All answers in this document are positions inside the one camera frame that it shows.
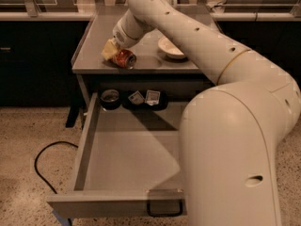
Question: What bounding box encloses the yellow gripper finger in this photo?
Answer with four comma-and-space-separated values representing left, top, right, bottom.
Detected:
102, 39, 120, 60

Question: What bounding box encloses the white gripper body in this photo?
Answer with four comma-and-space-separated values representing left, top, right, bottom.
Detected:
113, 9, 153, 48

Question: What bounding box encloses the orange coke can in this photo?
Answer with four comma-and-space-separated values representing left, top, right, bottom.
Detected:
111, 49, 136, 69

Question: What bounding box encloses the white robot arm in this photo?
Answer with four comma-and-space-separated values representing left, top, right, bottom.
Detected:
102, 0, 300, 226

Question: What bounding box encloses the grey cabinet with top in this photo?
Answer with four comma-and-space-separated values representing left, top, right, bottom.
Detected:
72, 6, 214, 105

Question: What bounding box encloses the open grey top drawer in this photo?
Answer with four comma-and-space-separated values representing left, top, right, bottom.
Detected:
47, 94, 186, 218

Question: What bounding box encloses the black round container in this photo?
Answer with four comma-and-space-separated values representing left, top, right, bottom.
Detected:
100, 89, 120, 110

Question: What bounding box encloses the white packet left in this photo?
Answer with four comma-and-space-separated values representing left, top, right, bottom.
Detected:
128, 90, 145, 105

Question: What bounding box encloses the white packet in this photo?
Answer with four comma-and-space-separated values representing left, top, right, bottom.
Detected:
128, 90, 145, 105
145, 90, 160, 105

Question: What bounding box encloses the white packet right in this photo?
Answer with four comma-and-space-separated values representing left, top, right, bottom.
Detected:
145, 90, 160, 105

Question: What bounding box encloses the black tray with packets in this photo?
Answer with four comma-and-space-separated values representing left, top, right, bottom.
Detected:
121, 89, 168, 111

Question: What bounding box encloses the black cable on floor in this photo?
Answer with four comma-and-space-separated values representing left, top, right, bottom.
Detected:
33, 140, 79, 195

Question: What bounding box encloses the black drawer handle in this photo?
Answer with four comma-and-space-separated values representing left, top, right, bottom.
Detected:
146, 200, 183, 218

